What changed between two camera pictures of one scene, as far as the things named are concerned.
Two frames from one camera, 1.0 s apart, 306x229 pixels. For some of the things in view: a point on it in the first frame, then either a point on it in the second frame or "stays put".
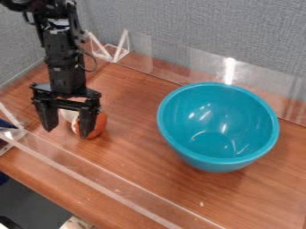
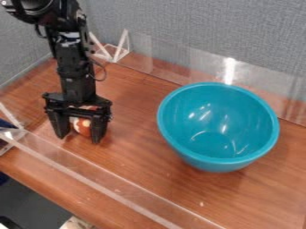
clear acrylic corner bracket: x=107 y=51 stays put
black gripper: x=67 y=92 -> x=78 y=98
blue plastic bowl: x=218 y=125 stays put
